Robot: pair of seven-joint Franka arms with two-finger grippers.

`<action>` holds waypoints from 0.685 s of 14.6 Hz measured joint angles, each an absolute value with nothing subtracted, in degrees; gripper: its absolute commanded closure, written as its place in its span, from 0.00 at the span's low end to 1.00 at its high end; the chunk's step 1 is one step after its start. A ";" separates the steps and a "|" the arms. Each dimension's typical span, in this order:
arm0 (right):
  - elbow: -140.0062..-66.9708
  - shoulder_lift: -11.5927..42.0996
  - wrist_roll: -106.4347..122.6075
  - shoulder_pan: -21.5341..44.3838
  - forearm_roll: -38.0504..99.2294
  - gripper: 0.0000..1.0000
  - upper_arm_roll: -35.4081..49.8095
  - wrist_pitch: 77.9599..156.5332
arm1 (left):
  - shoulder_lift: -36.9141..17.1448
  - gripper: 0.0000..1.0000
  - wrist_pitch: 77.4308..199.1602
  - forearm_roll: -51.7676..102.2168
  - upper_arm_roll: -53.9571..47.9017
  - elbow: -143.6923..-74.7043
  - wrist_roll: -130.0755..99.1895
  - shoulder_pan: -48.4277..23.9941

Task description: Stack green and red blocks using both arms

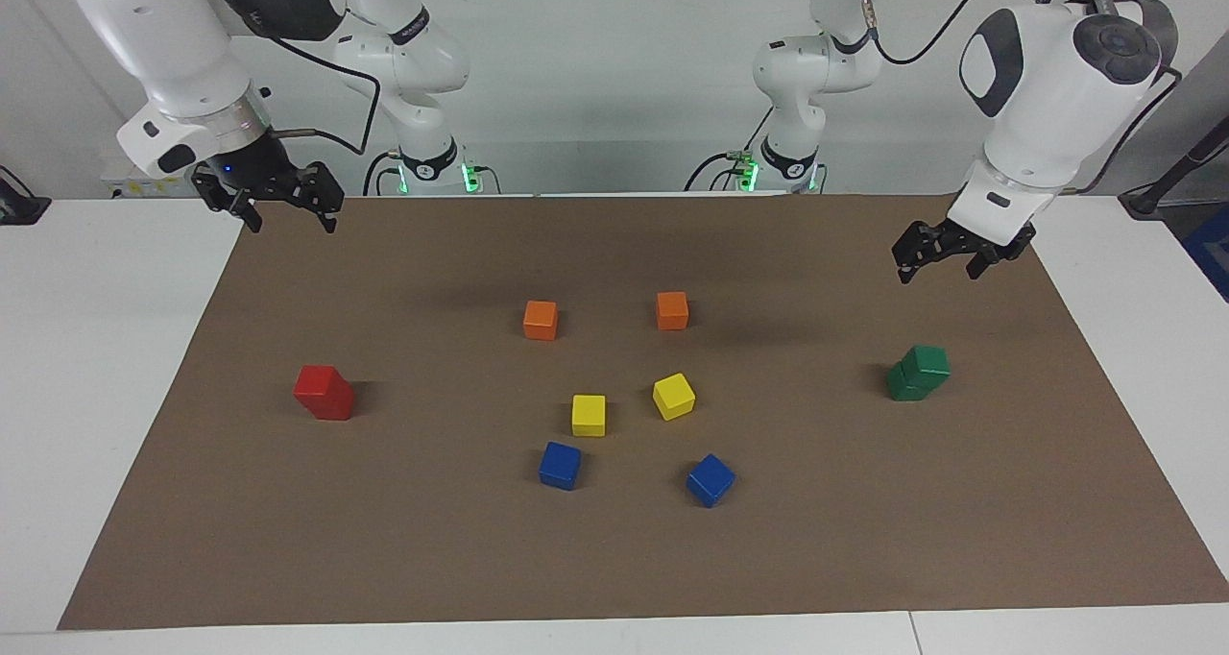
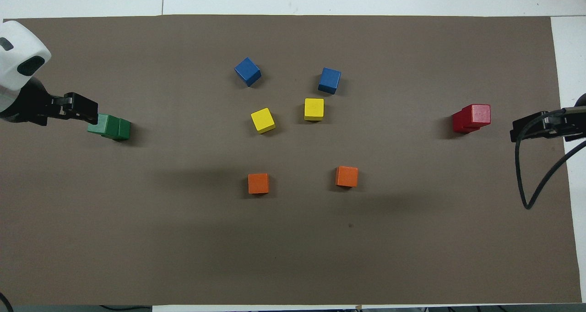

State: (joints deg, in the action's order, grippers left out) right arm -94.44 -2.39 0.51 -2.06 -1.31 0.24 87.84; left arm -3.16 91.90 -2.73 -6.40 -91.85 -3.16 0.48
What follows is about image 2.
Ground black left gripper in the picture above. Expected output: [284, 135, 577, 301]
[0, 76, 98, 126]

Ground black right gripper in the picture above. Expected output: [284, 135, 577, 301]
[511, 93, 586, 142]

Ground green wooden cube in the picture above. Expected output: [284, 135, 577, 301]
[87, 113, 120, 137]
[102, 118, 132, 142]

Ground red wooden cube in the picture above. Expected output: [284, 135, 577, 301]
[452, 112, 481, 134]
[461, 103, 492, 129]

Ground blue wooden cube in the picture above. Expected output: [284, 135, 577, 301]
[318, 67, 342, 95]
[234, 57, 262, 87]

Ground yellow wooden cube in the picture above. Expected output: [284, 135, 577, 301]
[304, 98, 325, 122]
[250, 108, 276, 134]

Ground orange wooden cube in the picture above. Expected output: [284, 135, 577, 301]
[335, 166, 359, 188]
[248, 173, 270, 194]

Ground brown table mat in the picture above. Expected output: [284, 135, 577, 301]
[0, 15, 582, 306]

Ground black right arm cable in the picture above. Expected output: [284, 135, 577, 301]
[515, 110, 586, 210]

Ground black floor cable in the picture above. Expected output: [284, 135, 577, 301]
[99, 305, 152, 312]

